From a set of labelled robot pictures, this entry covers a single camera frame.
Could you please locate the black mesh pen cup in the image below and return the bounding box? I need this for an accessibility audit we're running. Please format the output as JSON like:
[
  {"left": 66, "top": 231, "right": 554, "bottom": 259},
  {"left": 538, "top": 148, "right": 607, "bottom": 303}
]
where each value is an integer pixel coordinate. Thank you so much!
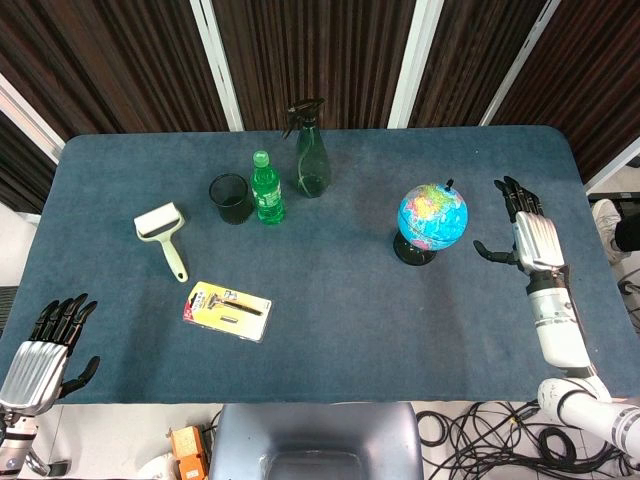
[{"left": 208, "top": 172, "right": 255, "bottom": 226}]

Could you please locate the orange power strip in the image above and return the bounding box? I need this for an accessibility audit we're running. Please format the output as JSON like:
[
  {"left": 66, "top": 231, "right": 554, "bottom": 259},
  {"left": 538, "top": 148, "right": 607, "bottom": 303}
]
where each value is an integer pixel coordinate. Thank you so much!
[{"left": 168, "top": 425, "right": 211, "bottom": 480}]

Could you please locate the green spray bottle black trigger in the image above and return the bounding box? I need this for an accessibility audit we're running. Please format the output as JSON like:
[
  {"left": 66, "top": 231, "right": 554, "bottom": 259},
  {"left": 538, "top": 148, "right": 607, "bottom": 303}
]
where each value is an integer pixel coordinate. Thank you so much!
[{"left": 282, "top": 97, "right": 333, "bottom": 199}]

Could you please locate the green plastic drink bottle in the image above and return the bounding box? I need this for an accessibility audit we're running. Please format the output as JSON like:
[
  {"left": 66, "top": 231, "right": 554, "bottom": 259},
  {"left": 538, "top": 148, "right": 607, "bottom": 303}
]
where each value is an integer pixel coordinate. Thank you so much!
[{"left": 249, "top": 150, "right": 287, "bottom": 226}]

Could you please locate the razor in yellow blister pack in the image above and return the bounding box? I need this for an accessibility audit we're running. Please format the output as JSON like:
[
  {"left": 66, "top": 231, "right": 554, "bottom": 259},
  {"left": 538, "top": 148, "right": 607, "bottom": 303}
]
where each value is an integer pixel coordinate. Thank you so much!
[{"left": 181, "top": 280, "right": 273, "bottom": 344}]

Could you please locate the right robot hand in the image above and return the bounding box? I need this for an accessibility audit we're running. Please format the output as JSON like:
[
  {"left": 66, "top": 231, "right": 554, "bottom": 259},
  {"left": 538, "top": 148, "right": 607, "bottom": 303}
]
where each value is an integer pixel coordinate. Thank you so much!
[{"left": 472, "top": 175, "right": 566, "bottom": 274}]

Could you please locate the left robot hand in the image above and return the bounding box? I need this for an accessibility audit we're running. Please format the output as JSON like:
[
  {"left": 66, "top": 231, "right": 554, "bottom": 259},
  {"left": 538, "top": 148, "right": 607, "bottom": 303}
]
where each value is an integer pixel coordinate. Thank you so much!
[{"left": 0, "top": 292, "right": 101, "bottom": 416}]

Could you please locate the black floor cables bundle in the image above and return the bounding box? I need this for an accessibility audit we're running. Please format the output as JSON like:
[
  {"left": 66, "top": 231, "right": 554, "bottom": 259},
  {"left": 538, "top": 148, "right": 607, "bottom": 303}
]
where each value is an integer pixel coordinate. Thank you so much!
[{"left": 415, "top": 399, "right": 640, "bottom": 480}]

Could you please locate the small blue desk globe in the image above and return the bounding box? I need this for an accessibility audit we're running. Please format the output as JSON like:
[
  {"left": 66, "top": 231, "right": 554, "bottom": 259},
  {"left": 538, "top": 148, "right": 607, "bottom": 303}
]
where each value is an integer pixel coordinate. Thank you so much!
[{"left": 392, "top": 176, "right": 470, "bottom": 267}]

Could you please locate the pale green lint roller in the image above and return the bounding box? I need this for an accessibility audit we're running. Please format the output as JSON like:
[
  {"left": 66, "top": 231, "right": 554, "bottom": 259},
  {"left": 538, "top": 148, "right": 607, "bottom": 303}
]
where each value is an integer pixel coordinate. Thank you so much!
[{"left": 133, "top": 201, "right": 190, "bottom": 284}]

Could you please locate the white sneaker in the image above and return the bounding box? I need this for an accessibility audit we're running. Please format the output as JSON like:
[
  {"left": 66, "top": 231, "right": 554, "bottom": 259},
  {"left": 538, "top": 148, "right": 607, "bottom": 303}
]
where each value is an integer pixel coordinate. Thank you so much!
[{"left": 592, "top": 198, "right": 632, "bottom": 266}]

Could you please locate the grey robot base body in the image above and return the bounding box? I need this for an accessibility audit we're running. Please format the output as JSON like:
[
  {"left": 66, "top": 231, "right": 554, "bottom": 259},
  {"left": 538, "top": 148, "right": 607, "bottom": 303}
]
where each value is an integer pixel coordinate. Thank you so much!
[{"left": 208, "top": 402, "right": 424, "bottom": 480}]

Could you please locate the blue table cloth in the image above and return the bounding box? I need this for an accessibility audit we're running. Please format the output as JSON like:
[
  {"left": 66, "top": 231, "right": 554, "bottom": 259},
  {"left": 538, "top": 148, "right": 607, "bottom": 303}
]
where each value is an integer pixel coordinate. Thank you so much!
[{"left": 0, "top": 124, "right": 640, "bottom": 405}]

